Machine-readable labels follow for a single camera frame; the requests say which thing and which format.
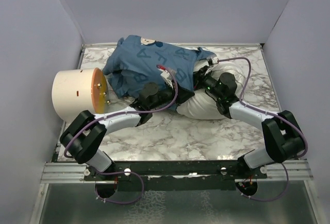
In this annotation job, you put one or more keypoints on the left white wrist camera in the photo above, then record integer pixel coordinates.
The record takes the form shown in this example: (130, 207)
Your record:
(168, 76)

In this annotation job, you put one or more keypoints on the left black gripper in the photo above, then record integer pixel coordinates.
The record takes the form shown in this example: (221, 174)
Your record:
(183, 95)

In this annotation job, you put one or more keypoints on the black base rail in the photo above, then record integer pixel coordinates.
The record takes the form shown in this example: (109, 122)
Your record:
(132, 176)

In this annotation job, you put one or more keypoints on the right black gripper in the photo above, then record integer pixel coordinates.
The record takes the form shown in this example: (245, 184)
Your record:
(199, 76)

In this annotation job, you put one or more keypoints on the cream cylinder with orange lid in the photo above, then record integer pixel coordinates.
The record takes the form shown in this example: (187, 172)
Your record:
(74, 91)

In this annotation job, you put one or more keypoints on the white pillow with red logo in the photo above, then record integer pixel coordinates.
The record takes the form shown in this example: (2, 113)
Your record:
(203, 107)

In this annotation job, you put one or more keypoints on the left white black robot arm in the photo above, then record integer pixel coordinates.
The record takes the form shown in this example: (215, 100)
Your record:
(84, 135)

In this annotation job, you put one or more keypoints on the aluminium frame rail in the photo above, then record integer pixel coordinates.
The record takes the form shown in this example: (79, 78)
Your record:
(63, 173)

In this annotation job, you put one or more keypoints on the blue lettered pillowcase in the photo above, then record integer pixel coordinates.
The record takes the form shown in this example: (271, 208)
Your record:
(134, 63)

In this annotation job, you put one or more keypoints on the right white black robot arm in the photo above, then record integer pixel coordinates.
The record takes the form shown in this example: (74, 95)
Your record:
(281, 133)

